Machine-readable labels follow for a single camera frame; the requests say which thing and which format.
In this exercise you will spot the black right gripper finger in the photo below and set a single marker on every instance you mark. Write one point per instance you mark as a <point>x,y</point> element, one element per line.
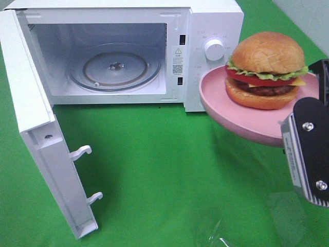
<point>320,69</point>

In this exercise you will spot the burger with lettuce and tomato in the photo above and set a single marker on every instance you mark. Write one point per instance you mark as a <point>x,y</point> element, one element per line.
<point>264,71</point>

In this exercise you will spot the pink round plate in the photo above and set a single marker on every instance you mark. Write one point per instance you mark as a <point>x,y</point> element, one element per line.
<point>260,126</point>

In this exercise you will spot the upper white microwave knob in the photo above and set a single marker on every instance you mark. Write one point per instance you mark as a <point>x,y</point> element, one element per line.
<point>214,49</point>

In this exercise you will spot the white microwave oven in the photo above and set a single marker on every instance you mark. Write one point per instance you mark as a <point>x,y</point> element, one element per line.
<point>57,30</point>

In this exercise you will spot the glass microwave turntable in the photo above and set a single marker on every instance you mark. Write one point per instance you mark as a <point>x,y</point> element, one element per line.
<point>116,67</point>

